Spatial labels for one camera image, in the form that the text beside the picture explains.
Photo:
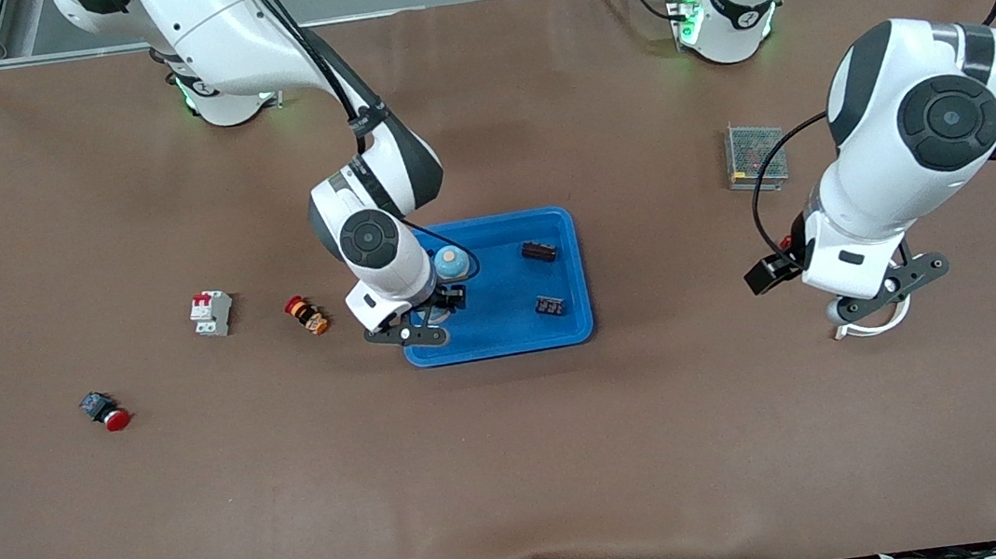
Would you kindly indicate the blue plastic tray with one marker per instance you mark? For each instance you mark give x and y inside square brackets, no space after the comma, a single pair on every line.
[513,329]

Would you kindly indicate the red push button dark body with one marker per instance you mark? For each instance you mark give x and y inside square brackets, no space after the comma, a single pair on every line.
[105,411]

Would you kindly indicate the red yellow emergency stop button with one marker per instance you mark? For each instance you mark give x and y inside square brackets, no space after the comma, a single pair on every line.
[307,316]

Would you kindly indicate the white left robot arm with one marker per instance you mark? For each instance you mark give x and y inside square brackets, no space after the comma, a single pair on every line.
[913,138]

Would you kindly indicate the dark brown relay block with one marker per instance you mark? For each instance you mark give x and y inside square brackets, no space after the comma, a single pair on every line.
[539,251]

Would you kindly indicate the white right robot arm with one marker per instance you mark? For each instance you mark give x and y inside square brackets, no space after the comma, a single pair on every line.
[371,238]

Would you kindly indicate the white curved plastic bracket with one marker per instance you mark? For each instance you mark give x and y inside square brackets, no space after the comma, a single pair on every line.
[869,329]

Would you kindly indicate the blue bell with tan base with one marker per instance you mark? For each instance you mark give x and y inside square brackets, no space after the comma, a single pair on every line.
[435,319]
[451,261]

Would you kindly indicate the white circuit breaker red switch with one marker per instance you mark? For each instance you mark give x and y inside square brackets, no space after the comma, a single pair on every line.
[211,314]

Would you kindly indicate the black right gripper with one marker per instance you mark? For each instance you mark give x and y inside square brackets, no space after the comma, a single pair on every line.
[448,298]

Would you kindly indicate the small dark connector block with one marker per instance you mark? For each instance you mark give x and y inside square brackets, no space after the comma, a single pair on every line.
[550,305]

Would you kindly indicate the metal mesh power supply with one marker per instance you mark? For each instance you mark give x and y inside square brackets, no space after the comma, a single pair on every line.
[756,154]

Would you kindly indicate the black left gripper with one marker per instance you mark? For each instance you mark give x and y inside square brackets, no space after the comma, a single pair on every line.
[769,271]

